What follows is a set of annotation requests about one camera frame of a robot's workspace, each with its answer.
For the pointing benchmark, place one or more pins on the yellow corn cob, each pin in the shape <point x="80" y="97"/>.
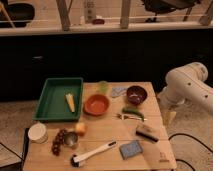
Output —
<point x="70" y="101"/>

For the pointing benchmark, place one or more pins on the light blue folded cloth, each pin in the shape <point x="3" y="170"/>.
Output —
<point x="118" y="91"/>

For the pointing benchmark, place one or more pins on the black wooden block brush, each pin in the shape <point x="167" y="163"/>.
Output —
<point x="147" y="132"/>

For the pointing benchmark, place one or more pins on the black chair left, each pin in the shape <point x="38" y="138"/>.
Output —
<point x="20" y="13"/>

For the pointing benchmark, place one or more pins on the bunch of red grapes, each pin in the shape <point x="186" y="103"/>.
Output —
<point x="58" y="141"/>

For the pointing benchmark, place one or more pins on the white black dish brush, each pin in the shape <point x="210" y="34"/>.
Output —
<point x="76" y="160"/>

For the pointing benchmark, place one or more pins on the black office chair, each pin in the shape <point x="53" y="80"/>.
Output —
<point x="168" y="6"/>

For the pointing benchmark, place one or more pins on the small red background dish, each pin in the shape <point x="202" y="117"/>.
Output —
<point x="98" y="21"/>

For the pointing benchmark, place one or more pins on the red orange bowl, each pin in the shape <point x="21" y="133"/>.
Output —
<point x="96" y="105"/>

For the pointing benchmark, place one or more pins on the small metal cup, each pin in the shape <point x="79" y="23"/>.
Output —
<point x="71" y="139"/>

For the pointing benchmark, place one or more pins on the blue sponge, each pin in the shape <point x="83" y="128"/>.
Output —
<point x="130" y="149"/>

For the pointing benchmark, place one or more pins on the green translucent cup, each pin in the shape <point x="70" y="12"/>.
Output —
<point x="102" y="87"/>

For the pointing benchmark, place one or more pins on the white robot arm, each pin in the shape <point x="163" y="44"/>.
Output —
<point x="185" y="83"/>

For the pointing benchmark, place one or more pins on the yellow apple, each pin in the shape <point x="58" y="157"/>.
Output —
<point x="80" y="128"/>

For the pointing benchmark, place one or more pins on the dark maroon bowl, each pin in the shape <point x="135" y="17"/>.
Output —
<point x="136" y="95"/>

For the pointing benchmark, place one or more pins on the green chili pepper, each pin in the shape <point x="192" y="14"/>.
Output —
<point x="128" y="110"/>

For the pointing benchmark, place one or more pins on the green plastic tray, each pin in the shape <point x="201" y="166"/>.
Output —
<point x="53" y="106"/>

